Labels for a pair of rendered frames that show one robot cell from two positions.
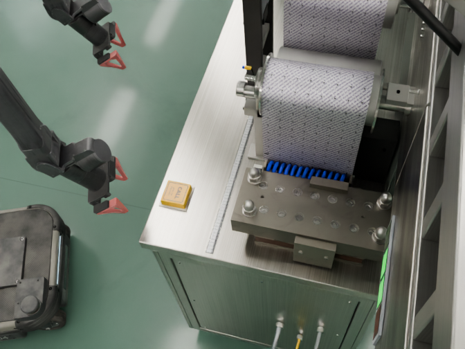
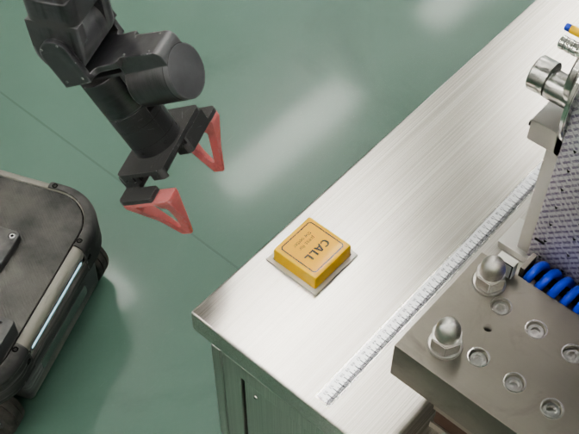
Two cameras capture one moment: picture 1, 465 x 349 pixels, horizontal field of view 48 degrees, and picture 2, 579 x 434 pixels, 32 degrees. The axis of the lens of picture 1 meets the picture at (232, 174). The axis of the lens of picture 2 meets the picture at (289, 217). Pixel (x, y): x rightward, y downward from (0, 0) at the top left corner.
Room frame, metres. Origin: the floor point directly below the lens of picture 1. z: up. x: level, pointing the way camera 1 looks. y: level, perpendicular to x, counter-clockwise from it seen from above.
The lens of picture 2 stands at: (0.05, -0.07, 1.95)
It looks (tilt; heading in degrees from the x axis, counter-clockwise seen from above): 52 degrees down; 20
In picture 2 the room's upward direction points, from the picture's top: straight up
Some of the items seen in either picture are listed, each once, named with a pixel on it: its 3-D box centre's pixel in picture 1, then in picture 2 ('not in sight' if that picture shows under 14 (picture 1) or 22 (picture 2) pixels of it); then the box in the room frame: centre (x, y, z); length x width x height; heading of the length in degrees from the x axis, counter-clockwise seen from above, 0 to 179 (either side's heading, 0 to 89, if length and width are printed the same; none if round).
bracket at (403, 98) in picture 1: (400, 94); not in sight; (0.72, -0.39, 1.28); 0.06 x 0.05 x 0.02; 69
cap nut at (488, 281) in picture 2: (254, 174); (492, 271); (0.71, -0.06, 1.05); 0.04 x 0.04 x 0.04
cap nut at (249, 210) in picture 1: (248, 206); (447, 333); (0.62, -0.03, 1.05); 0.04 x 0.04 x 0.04
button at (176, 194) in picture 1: (176, 194); (312, 252); (0.76, 0.17, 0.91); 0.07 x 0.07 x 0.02; 69
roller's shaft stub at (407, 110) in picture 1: (394, 104); not in sight; (0.72, -0.38, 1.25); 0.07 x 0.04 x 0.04; 69
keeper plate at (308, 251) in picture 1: (313, 253); not in sight; (0.51, -0.18, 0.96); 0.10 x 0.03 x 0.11; 69
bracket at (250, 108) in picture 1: (257, 122); (549, 168); (0.87, -0.08, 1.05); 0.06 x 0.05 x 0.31; 69
